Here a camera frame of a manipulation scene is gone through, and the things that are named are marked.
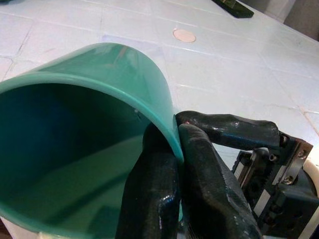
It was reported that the dark rectangular tray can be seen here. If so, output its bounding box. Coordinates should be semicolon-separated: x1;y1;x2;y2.
213;0;255;19

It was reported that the green plastic cup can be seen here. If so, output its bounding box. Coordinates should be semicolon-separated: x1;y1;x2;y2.
0;42;185;236

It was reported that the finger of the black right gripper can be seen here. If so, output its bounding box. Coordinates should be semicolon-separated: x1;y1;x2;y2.
175;111;279;150

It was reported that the round beige table plug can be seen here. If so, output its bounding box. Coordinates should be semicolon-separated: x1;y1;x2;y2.
171;28;197;43

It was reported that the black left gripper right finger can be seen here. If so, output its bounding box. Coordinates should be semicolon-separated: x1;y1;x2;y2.
178;123;263;239

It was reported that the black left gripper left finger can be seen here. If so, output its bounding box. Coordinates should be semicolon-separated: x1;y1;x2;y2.
115;123;180;239

